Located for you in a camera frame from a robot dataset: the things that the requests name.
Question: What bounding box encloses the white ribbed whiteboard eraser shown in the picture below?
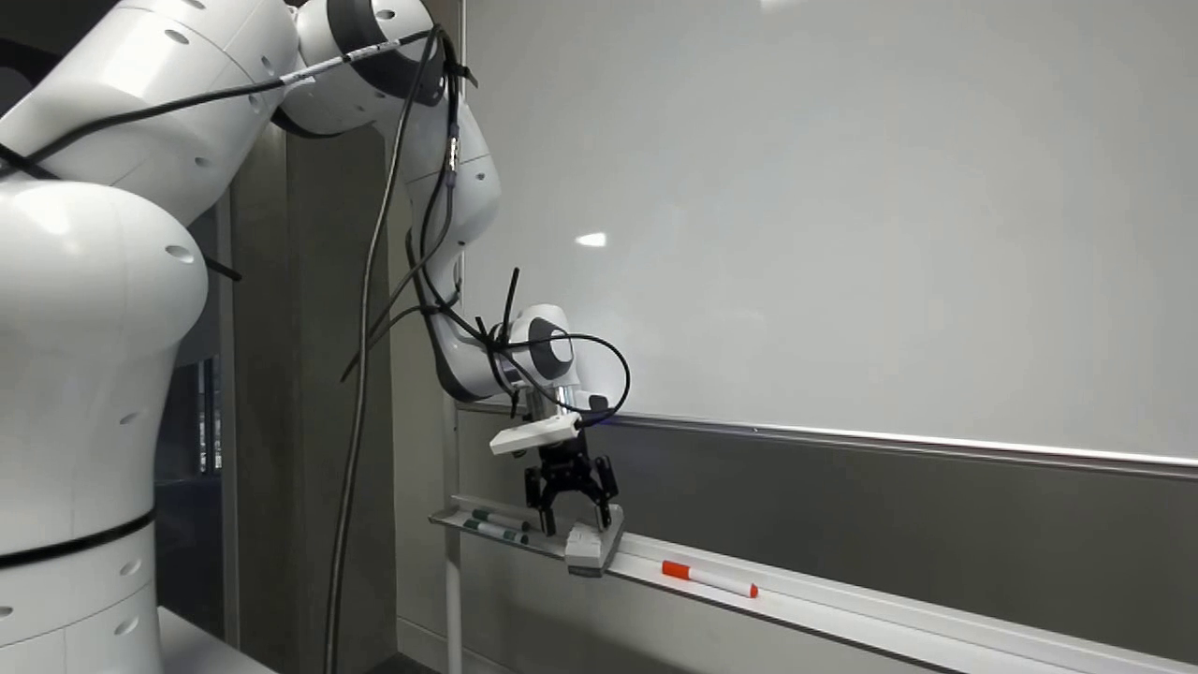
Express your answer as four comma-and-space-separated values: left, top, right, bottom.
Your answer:
560, 502, 627, 581

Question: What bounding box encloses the grey hanging cable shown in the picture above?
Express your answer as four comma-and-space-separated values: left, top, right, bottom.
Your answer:
319, 71, 422, 674

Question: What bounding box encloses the large whiteboard with grey frame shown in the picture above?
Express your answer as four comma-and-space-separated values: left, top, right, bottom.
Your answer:
453, 0, 1198, 666

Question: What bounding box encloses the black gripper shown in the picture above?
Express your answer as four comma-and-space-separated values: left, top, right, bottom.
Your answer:
521, 426, 625, 535

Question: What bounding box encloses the white metal whiteboard stand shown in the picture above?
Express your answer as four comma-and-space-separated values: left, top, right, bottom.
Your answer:
443, 546, 466, 674

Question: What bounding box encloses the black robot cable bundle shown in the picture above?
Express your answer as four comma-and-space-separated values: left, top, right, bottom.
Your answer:
0, 18, 637, 429

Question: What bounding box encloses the orange capped white marker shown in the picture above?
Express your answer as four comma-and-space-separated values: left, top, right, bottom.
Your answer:
659, 556, 765, 604

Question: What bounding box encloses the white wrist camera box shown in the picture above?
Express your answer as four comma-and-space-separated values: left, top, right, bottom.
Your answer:
486, 414, 589, 460

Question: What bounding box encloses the white whiteboard marker tray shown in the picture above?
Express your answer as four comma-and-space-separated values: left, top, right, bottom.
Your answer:
428, 490, 1198, 674

